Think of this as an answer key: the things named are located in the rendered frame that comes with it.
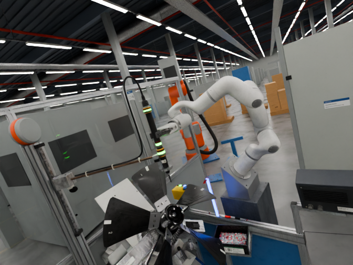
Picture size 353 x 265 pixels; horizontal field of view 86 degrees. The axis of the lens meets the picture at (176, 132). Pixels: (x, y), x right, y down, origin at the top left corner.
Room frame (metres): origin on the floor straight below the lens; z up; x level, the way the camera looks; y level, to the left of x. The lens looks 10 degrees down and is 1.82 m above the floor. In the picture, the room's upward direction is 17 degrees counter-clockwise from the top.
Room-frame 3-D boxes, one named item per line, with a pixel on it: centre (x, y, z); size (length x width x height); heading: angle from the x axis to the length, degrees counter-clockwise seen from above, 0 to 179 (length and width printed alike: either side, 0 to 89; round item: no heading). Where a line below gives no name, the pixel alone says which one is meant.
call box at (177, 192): (1.50, 0.10, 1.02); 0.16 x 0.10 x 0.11; 48
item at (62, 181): (1.11, 0.74, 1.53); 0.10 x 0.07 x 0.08; 83
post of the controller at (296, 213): (0.95, -0.52, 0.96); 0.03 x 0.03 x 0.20; 48
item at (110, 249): (1.28, 0.68, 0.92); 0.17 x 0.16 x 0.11; 48
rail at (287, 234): (1.24, -0.20, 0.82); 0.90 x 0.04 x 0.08; 48
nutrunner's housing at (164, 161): (1.04, 0.12, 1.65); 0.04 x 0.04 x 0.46
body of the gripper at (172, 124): (1.12, 0.04, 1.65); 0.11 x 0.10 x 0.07; 138
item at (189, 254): (1.01, 0.14, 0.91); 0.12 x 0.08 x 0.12; 48
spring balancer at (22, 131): (1.12, 0.83, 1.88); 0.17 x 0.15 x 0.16; 138
